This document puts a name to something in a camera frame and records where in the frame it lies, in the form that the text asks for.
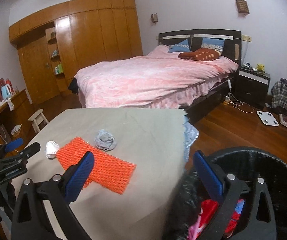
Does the white paper ball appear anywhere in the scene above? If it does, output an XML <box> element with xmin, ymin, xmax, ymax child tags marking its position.
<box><xmin>45</xmin><ymin>140</ymin><xmax>60</xmax><ymax>159</ymax></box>

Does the orange foam mesh sheet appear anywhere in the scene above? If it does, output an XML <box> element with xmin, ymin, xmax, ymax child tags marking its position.
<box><xmin>56</xmin><ymin>137</ymin><xmax>136</xmax><ymax>194</ymax></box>

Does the grey sock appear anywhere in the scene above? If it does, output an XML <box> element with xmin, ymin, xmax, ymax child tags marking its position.
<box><xmin>95</xmin><ymin>129</ymin><xmax>117</xmax><ymax>152</ymax></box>

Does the black trash bin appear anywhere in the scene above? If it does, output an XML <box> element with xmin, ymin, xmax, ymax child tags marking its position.
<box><xmin>162</xmin><ymin>147</ymin><xmax>287</xmax><ymax>239</ymax></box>

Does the wooden side cabinet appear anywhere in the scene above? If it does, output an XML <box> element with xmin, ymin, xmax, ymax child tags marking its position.
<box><xmin>0</xmin><ymin>89</ymin><xmax>35</xmax><ymax>157</ymax></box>

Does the small white wooden stool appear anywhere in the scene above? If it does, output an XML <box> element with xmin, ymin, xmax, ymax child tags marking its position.
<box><xmin>28</xmin><ymin>109</ymin><xmax>49</xmax><ymax>134</ymax></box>

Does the light blue electric kettle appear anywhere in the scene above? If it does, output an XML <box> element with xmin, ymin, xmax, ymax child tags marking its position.
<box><xmin>1</xmin><ymin>84</ymin><xmax>11</xmax><ymax>100</ymax></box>

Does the beige table cover cloth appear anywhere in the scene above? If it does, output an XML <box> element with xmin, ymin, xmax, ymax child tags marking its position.
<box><xmin>13</xmin><ymin>108</ymin><xmax>188</xmax><ymax>239</ymax></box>

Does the black garment on bed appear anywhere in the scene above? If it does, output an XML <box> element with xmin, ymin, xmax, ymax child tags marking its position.
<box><xmin>68</xmin><ymin>77</ymin><xmax>79</xmax><ymax>95</ymax></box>

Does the white bathroom scale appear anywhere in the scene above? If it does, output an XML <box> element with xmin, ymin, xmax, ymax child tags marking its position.
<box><xmin>257</xmin><ymin>111</ymin><xmax>279</xmax><ymax>127</ymax></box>

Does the large wooden wardrobe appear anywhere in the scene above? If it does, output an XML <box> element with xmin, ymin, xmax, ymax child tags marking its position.
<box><xmin>9</xmin><ymin>0</ymin><xmax>142</xmax><ymax>105</ymax></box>

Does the black white nightstand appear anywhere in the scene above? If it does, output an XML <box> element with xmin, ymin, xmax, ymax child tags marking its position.
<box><xmin>235</xmin><ymin>67</ymin><xmax>270</xmax><ymax>110</ymax></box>

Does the pink quilt bed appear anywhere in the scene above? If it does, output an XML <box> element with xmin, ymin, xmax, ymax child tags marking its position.
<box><xmin>75</xmin><ymin>45</ymin><xmax>238</xmax><ymax>108</ymax></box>

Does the yellow plush toy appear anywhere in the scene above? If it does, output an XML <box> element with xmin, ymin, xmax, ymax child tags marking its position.
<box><xmin>256</xmin><ymin>64</ymin><xmax>265</xmax><ymax>73</ymax></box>

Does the red dotted pillow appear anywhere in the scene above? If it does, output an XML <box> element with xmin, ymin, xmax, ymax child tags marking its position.
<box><xmin>178</xmin><ymin>48</ymin><xmax>221</xmax><ymax>61</ymax></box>

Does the dark wooden headboard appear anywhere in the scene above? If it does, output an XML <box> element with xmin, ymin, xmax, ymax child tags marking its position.
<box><xmin>158</xmin><ymin>29</ymin><xmax>242</xmax><ymax>66</ymax></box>

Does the right blue pillow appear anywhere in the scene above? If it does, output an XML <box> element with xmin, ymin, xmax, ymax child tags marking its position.
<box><xmin>201</xmin><ymin>37</ymin><xmax>225</xmax><ymax>53</ymax></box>

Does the blue pillow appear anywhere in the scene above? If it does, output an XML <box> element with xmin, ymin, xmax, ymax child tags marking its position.
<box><xmin>168</xmin><ymin>39</ymin><xmax>191</xmax><ymax>53</ymax></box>
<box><xmin>201</xmin><ymin>37</ymin><xmax>225</xmax><ymax>53</ymax></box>

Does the left blue pillow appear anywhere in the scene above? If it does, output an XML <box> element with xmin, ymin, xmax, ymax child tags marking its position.
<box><xmin>168</xmin><ymin>39</ymin><xmax>191</xmax><ymax>53</ymax></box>

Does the white charging cable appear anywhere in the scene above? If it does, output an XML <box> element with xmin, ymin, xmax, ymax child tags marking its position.
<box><xmin>223</xmin><ymin>77</ymin><xmax>255</xmax><ymax>114</ymax></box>

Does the left wall lamp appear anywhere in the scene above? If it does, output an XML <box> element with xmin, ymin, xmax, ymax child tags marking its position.
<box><xmin>150</xmin><ymin>13</ymin><xmax>159</xmax><ymax>23</ymax></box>

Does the wall lamp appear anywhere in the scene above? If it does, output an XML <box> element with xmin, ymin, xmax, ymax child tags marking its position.
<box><xmin>236</xmin><ymin>0</ymin><xmax>250</xmax><ymax>15</ymax></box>
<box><xmin>150</xmin><ymin>13</ymin><xmax>159</xmax><ymax>23</ymax></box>

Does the right wall lamp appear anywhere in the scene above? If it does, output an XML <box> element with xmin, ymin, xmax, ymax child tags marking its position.
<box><xmin>236</xmin><ymin>0</ymin><xmax>250</xmax><ymax>15</ymax></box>

